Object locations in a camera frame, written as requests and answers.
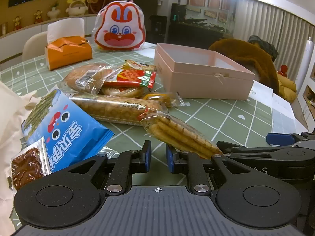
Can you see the beige dining chair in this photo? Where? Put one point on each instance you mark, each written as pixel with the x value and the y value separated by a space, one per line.
pixel 34 46

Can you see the white printed tablecloth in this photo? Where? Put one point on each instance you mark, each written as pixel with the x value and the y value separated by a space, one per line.
pixel 278 105

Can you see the brown jerky packet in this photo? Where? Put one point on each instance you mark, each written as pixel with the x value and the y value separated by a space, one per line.
pixel 24 169

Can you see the green checked tablecloth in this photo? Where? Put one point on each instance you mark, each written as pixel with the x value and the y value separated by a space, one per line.
pixel 221 118

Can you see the black water dispenser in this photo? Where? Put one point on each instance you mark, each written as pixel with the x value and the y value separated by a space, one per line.
pixel 158 29

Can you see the red yellow toy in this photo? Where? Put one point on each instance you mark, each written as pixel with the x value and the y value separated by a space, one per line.
pixel 286 83

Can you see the grey curtain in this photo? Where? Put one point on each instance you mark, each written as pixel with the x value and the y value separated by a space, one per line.
pixel 270 22

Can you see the clear ridged biscuit packet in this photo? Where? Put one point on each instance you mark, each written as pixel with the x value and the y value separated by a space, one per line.
pixel 179 135

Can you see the brown fuzzy coat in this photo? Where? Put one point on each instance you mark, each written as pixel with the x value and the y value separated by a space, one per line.
pixel 253 56

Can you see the cartoon print snack packet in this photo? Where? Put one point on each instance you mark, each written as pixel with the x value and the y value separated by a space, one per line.
pixel 140 65

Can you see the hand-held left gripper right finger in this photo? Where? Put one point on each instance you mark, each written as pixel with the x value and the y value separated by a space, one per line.
pixel 169 158

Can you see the small red figurine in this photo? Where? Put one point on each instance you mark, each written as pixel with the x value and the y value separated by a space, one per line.
pixel 17 24
pixel 38 17

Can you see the red snack stick packet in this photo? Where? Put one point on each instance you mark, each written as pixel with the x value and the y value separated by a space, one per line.
pixel 133 78

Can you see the pink cardboard box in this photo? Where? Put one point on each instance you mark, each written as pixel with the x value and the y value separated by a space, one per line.
pixel 209 83

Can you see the lion plush toy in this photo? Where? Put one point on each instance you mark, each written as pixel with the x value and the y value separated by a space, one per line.
pixel 97 1

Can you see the white vase with plant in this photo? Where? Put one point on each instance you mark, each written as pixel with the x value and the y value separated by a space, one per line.
pixel 53 12

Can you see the orange tissue box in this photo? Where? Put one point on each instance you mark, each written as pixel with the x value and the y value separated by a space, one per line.
pixel 69 54

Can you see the white plush toy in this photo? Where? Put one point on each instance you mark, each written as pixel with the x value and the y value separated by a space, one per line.
pixel 76 7

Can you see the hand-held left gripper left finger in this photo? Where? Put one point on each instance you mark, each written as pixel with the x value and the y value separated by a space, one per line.
pixel 147 156

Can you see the blue snack packet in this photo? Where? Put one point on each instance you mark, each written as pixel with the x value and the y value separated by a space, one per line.
pixel 66 132

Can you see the rabbit face bag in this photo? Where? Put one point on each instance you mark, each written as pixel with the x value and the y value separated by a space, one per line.
pixel 120 29

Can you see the round cracker packet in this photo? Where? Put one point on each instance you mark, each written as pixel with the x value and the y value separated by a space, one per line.
pixel 123 92

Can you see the dark cushion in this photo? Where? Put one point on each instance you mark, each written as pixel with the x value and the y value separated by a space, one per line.
pixel 264 45

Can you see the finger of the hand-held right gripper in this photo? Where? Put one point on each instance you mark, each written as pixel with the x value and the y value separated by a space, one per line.
pixel 278 138
pixel 236 148

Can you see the small orange snack packet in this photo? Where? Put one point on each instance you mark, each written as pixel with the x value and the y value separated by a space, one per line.
pixel 160 98

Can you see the round bread packet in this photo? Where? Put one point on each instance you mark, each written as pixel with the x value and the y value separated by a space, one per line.
pixel 83 76

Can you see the long waffle biscuit packet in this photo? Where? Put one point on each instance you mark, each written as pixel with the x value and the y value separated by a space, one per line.
pixel 110 108

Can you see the white tower fan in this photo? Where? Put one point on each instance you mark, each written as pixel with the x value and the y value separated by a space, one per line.
pixel 305 66

